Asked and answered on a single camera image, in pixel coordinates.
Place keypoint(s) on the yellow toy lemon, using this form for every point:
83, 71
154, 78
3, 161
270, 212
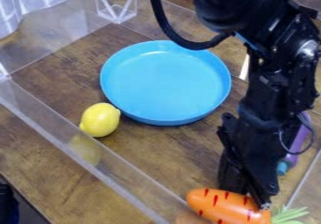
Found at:
99, 120

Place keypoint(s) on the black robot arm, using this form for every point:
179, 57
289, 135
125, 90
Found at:
282, 41

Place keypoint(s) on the blue round plate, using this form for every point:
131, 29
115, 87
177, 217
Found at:
165, 85

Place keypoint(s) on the clear acrylic corner bracket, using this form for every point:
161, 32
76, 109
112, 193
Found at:
116, 11

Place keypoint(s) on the orange toy carrot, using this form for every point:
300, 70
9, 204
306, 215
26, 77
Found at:
225, 207

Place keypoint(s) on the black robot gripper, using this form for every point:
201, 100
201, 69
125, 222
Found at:
250, 156

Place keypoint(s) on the purple toy eggplant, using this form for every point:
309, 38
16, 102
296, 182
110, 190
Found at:
300, 145

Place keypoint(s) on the clear acrylic enclosure wall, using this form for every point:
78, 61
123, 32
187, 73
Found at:
127, 178

